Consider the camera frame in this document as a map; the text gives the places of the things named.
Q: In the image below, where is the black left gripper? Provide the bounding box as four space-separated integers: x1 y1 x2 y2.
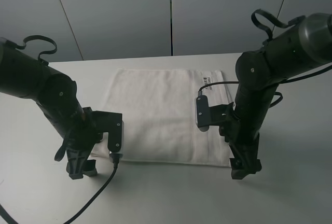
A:
61 107 102 180

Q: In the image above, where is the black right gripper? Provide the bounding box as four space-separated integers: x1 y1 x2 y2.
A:
219 103 261 180

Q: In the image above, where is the white towel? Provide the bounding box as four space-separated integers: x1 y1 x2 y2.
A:
102 69 232 167

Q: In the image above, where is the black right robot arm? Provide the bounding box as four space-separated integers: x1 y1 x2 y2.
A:
219 9 331 180

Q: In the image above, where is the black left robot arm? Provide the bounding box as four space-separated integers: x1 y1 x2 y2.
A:
1 35 102 179

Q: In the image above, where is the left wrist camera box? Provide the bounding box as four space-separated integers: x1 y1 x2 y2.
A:
92 111 124 158

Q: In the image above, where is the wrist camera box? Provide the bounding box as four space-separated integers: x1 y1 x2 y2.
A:
92 111 124 158
195 95 232 132

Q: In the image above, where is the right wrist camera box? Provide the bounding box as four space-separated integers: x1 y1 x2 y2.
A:
195 95 232 132

